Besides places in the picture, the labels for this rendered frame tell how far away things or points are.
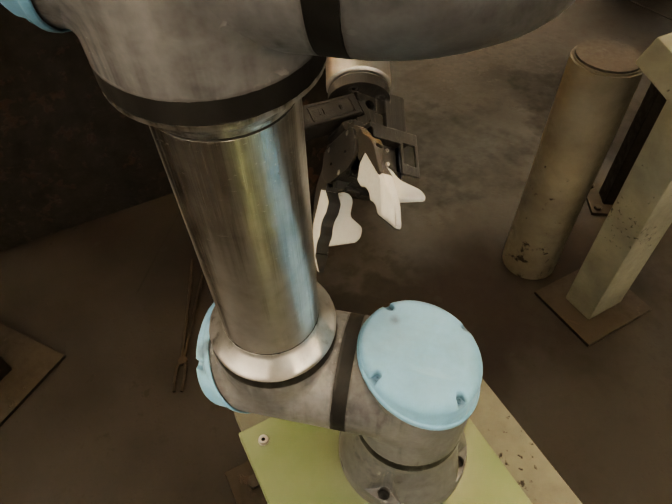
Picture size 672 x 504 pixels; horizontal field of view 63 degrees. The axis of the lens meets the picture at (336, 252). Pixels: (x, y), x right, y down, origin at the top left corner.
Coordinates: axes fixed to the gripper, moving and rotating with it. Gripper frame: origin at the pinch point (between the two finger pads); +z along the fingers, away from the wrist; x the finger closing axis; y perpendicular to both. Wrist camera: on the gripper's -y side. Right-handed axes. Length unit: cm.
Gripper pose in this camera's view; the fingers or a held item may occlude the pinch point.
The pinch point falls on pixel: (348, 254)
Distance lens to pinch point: 55.3
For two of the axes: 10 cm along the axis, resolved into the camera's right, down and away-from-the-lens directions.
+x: -4.9, 3.0, 8.2
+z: 0.3, 9.4, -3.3
